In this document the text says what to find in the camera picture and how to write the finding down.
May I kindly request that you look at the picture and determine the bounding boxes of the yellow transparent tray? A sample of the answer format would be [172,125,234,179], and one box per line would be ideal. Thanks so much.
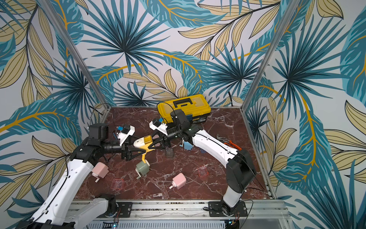
[144,135,153,145]

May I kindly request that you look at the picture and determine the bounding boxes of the yellow pencil sharpener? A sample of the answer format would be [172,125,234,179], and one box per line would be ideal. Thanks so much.
[133,137,152,160]

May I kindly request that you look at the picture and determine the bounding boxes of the pink pencil sharpener front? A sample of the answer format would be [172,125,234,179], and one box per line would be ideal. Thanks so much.
[169,173,186,189]

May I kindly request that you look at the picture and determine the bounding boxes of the pink pencil sharpener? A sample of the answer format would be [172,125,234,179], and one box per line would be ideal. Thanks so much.
[169,173,186,189]
[91,162,109,183]

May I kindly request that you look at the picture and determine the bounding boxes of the pink transparent tray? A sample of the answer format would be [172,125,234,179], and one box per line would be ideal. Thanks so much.
[197,167,209,180]
[111,178,125,190]

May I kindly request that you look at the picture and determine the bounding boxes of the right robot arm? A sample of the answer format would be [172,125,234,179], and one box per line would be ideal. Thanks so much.
[149,109,256,216]

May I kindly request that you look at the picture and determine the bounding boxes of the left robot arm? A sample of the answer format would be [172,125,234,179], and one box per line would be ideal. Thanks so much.
[16,124,135,229]

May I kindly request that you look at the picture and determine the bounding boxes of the dark grey transparent tray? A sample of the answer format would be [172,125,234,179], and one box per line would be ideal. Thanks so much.
[165,148,174,158]

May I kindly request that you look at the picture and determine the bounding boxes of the green pencil sharpener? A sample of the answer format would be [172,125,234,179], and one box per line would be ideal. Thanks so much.
[135,159,150,179]

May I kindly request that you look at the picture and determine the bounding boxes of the blue pencil sharpener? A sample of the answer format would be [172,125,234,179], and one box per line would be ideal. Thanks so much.
[180,139,193,151]

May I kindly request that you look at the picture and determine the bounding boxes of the pink pencil sharpener left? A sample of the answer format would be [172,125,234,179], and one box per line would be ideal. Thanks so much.
[91,162,109,183]

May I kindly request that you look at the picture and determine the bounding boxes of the yellow black toolbox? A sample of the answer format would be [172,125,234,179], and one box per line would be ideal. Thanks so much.
[157,94,211,124]

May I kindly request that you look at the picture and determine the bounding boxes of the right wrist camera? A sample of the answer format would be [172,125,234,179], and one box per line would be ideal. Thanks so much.
[149,118,168,135]

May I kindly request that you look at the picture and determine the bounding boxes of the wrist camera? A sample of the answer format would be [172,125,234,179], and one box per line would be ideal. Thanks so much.
[116,125,135,146]
[149,118,168,135]

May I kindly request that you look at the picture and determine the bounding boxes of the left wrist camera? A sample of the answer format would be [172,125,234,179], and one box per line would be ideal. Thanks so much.
[116,125,135,146]

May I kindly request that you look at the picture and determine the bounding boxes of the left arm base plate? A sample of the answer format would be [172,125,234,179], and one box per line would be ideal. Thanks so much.
[101,202,132,219]

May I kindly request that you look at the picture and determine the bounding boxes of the orange handled pliers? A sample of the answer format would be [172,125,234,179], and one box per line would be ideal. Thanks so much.
[216,134,242,150]

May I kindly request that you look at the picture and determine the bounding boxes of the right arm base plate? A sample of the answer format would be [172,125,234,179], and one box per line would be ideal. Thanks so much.
[208,201,249,217]

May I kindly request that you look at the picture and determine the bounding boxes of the aluminium front rail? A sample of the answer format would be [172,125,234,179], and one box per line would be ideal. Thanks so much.
[67,199,294,229]

